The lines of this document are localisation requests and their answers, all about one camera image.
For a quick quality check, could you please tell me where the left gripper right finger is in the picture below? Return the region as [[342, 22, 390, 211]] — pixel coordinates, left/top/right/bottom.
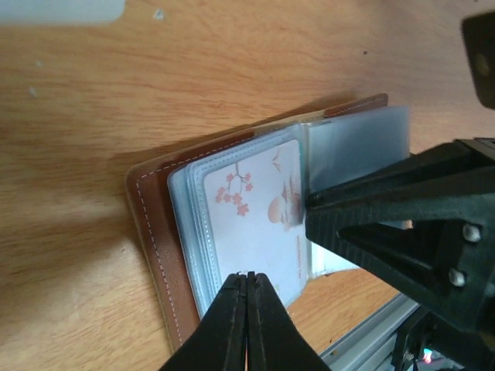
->
[[247, 272, 329, 370]]

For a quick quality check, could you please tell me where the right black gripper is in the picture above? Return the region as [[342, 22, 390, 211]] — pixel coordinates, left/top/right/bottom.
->
[[306, 138, 494, 370]]

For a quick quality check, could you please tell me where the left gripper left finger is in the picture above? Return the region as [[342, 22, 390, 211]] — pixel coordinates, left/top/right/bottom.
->
[[161, 274, 247, 371]]

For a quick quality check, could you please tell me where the brown leather card holder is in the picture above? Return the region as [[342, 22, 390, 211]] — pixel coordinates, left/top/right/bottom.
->
[[125, 94, 409, 350]]

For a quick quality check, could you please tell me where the aluminium front rail frame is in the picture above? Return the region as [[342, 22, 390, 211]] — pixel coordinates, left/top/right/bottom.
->
[[320, 294, 419, 371]]

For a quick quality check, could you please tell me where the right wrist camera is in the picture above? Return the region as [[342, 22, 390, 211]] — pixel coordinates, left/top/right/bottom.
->
[[461, 10, 494, 110]]

